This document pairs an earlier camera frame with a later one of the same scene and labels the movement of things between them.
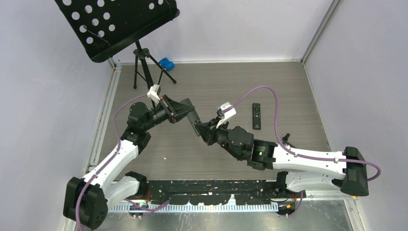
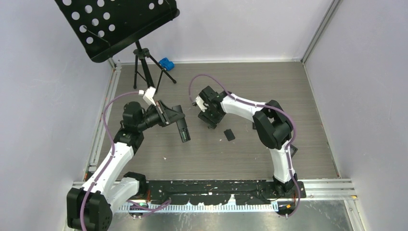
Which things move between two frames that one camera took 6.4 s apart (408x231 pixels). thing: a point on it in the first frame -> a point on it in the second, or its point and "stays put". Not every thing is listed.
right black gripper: [210, 130] -> [212, 122]
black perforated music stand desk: [103, 27] stays put
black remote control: [193, 116] -> [182, 125]
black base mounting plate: [210, 192] stays put
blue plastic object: [168, 65] stays put
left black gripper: [174, 109] -> [166, 116]
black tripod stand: [142, 53] stays put
